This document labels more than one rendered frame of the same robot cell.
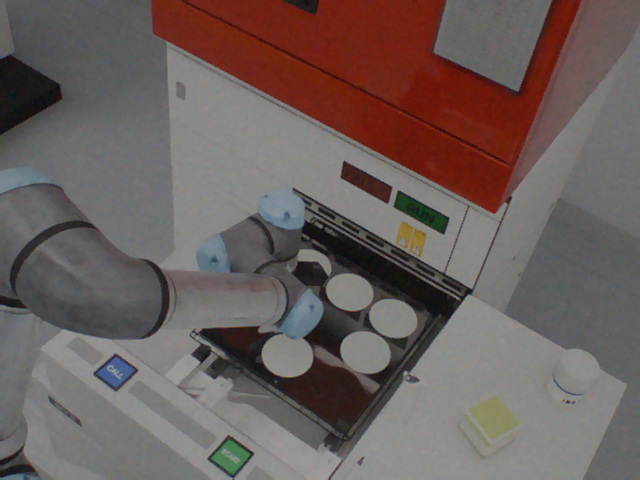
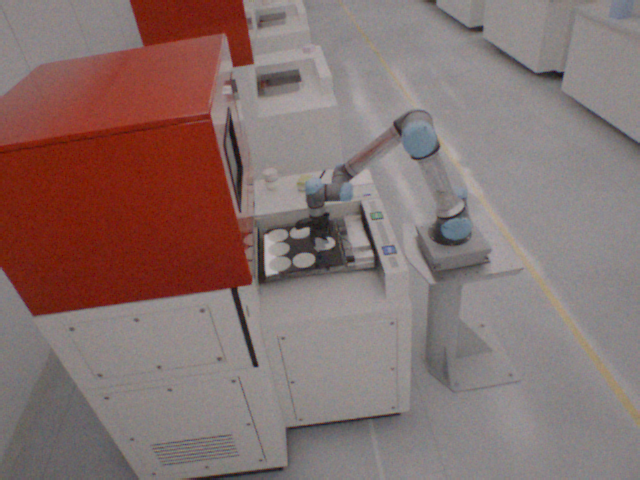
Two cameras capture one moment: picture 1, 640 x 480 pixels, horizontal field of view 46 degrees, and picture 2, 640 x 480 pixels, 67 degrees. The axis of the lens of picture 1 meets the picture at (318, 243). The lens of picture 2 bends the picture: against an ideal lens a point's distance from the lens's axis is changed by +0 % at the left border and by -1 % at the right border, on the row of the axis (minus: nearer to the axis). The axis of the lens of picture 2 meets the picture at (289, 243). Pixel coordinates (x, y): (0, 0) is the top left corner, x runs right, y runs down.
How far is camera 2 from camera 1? 2.33 m
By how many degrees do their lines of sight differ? 78
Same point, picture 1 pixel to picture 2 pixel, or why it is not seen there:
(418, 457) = not seen: hidden behind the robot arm
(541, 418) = (286, 185)
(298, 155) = not seen: hidden behind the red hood
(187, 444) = (385, 224)
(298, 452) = (351, 225)
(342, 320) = (293, 243)
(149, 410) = (388, 236)
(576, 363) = (270, 171)
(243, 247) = (339, 181)
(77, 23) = not seen: outside the picture
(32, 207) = (418, 116)
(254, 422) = (354, 237)
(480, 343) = (273, 204)
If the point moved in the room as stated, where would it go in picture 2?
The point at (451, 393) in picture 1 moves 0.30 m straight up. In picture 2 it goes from (299, 199) to (291, 145)
